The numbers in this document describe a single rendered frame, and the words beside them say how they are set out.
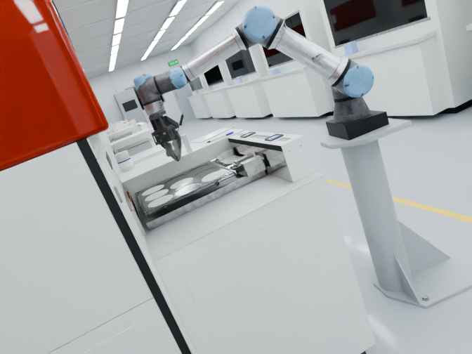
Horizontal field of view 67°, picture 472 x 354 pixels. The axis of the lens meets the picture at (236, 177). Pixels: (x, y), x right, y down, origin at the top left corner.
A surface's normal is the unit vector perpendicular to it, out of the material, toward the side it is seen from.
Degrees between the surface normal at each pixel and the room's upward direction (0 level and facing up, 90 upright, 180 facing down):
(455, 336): 0
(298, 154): 90
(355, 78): 95
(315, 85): 90
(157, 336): 90
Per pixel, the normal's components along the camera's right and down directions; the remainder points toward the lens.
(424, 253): 0.18, 0.22
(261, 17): -0.12, 0.22
